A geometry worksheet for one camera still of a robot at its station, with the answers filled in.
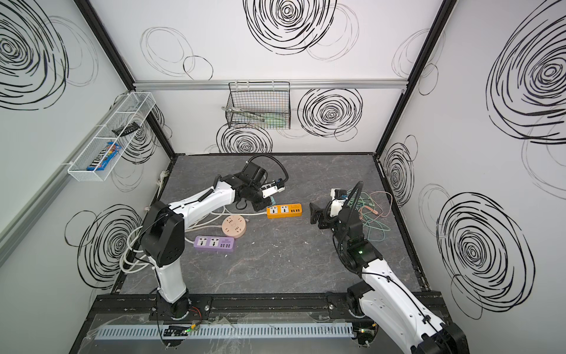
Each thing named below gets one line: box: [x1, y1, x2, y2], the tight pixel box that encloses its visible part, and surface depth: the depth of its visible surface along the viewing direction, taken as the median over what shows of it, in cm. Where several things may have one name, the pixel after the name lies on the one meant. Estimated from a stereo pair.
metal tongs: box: [221, 106, 266, 122], surface depth 87 cm
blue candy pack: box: [86, 141, 122, 172], surface depth 72 cm
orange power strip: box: [266, 202, 303, 220], surface depth 98 cm
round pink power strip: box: [221, 214, 247, 239], surface depth 93 cm
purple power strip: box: [193, 235, 236, 251], surface depth 88 cm
